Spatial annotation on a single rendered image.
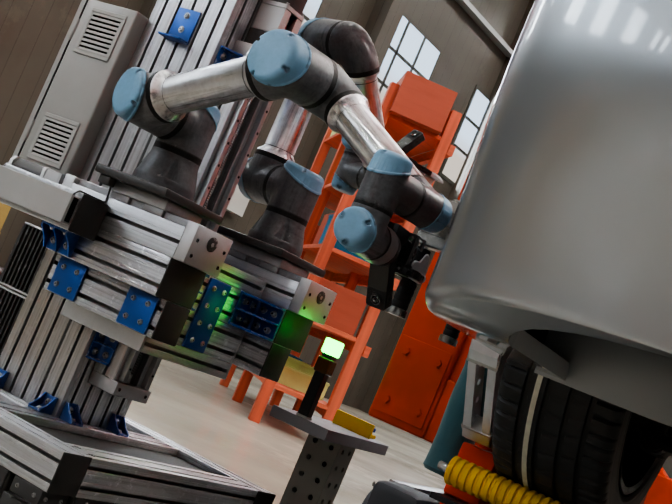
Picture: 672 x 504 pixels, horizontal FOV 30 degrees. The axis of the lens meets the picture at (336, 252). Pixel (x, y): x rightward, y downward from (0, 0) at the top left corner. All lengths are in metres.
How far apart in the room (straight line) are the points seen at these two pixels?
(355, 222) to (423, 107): 6.12
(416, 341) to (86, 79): 1.07
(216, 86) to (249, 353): 0.82
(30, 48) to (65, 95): 7.88
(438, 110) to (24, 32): 4.19
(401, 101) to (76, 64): 5.14
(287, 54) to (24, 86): 8.81
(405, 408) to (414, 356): 0.13
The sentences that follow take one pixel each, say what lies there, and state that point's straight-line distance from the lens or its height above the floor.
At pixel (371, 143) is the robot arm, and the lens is 2.46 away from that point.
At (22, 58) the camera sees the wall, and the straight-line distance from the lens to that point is 11.15.
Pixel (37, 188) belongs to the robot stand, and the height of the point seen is 0.71.
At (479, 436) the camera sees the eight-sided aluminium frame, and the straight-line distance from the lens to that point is 2.49.
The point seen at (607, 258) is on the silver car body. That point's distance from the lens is 1.55.
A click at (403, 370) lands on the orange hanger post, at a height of 0.66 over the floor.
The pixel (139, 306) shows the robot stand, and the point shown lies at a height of 0.56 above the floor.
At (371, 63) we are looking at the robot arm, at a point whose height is 1.37.
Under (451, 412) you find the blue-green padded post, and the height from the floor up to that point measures 0.61.
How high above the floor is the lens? 0.64
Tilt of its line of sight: 4 degrees up
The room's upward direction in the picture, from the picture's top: 23 degrees clockwise
